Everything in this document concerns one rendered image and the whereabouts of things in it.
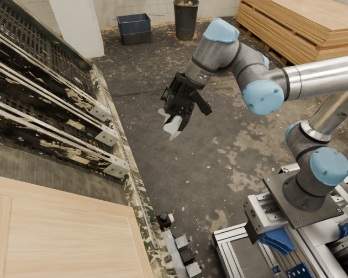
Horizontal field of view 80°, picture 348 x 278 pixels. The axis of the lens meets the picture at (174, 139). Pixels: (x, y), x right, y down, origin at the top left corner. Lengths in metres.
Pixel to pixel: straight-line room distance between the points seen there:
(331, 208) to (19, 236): 1.03
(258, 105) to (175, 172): 1.76
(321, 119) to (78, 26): 3.87
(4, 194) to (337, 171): 0.97
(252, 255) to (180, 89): 1.39
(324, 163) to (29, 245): 0.88
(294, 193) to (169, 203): 1.29
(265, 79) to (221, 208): 1.65
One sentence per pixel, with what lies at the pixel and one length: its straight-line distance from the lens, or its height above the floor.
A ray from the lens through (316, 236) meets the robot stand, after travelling 1.08.
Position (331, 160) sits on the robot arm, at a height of 1.27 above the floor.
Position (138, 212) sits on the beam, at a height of 0.90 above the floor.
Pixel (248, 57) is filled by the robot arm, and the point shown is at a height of 1.58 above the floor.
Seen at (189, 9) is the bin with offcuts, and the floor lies 0.58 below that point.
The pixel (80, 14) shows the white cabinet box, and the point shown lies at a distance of 4.15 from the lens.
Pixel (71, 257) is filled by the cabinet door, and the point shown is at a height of 1.18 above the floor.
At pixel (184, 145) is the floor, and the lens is 2.40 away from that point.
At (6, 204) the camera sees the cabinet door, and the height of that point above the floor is 1.32.
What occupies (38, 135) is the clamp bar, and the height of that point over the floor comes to 1.30.
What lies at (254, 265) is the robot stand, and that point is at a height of 0.21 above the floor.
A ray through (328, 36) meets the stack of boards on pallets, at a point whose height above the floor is 0.70.
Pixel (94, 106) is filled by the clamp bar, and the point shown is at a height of 1.02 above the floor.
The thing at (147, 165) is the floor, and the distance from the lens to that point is 2.25.
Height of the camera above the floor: 1.82
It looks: 48 degrees down
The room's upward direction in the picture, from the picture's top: straight up
